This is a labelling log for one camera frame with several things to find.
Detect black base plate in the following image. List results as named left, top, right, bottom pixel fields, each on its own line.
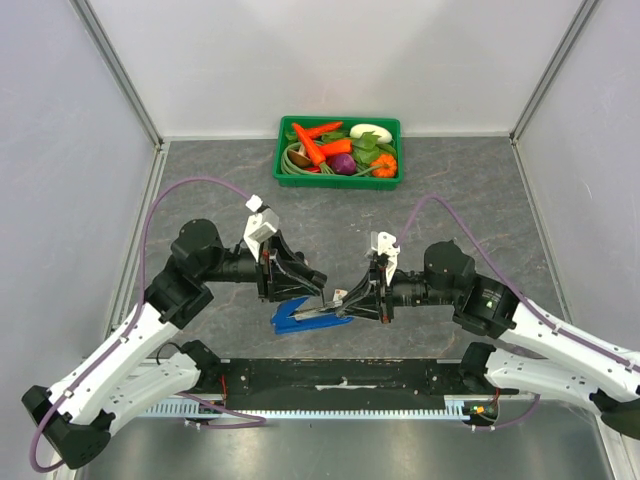
left=192, top=358, right=496, bottom=412

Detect white toy eggplant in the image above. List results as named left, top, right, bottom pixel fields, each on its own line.
left=349, top=123, right=393, bottom=144

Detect brown toy mushroom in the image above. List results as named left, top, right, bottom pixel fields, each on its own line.
left=287, top=145, right=313, bottom=169

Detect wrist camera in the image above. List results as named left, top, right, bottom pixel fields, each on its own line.
left=243, top=208, right=279, bottom=262
left=365, top=231, right=400, bottom=279

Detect green toy long beans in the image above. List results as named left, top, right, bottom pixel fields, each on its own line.
left=280, top=142, right=372, bottom=177

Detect green toy leaf vegetable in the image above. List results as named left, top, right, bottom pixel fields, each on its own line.
left=319, top=130, right=398, bottom=166

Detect orange toy pumpkin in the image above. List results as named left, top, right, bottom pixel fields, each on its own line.
left=370, top=154, right=398, bottom=179

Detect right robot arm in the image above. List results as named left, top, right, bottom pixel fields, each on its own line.
left=335, top=241, right=639, bottom=439

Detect orange toy carrot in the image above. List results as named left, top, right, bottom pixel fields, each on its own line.
left=292, top=123, right=333, bottom=175
left=306, top=121, right=343, bottom=139
left=319, top=138, right=352, bottom=157

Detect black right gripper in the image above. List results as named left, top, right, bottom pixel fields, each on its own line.
left=337, top=262, right=457, bottom=325

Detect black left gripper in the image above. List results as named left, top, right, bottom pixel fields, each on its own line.
left=199, top=227, right=321, bottom=301

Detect green plastic tray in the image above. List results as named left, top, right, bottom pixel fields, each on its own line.
left=273, top=115, right=403, bottom=190

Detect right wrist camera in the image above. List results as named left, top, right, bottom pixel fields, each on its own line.
left=365, top=231, right=400, bottom=279

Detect purple toy onion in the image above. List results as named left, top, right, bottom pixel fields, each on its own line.
left=328, top=153, right=357, bottom=176

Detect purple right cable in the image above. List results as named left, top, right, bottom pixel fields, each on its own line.
left=397, top=194, right=640, bottom=432

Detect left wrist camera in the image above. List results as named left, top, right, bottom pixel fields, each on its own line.
left=243, top=208, right=279, bottom=262

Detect purple cable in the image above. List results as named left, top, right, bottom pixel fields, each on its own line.
left=28, top=177, right=266, bottom=474
left=397, top=194, right=640, bottom=432

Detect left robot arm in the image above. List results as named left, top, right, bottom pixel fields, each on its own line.
left=22, top=212, right=327, bottom=469

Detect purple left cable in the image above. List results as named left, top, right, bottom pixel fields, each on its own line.
left=28, top=177, right=266, bottom=474

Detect blue stapler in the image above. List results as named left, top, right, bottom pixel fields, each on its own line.
left=271, top=297, right=354, bottom=335

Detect staple box with red label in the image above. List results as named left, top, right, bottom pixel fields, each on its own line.
left=332, top=289, right=348, bottom=302

